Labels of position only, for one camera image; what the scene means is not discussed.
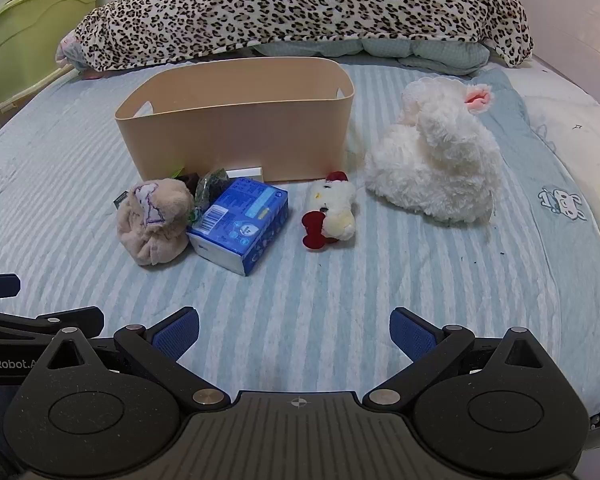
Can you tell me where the beige plastic storage bin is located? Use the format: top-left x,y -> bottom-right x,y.
114,57 -> 356,184

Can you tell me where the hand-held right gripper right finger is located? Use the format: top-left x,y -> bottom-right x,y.
362,307 -> 552,410

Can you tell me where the small white box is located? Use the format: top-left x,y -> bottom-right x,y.
226,165 -> 266,184

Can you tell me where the green crinkled packet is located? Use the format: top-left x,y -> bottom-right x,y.
194,169 -> 231,223

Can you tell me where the light blue pillow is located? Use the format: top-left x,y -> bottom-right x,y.
252,37 -> 491,77

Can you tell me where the large white plush rabbit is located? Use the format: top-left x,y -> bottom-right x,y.
364,76 -> 503,225

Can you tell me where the beige plush toy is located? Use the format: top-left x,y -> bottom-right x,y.
116,178 -> 196,267

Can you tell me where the green plastic cabinet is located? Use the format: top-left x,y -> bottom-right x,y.
0,0 -> 101,113

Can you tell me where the white mattress cover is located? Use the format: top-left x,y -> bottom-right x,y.
507,52 -> 600,411

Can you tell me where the small white plush red bow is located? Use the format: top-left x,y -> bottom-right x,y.
301,171 -> 358,251

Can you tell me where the blue striped bed sheet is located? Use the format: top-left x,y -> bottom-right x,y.
0,57 -> 600,411

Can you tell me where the blue printed box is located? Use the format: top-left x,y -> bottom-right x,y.
186,176 -> 289,277

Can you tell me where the leopard print blanket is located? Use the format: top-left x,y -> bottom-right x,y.
72,0 -> 535,73

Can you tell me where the pink floral pillow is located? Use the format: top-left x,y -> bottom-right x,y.
55,27 -> 88,71

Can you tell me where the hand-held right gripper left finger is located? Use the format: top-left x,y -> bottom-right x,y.
44,307 -> 231,412

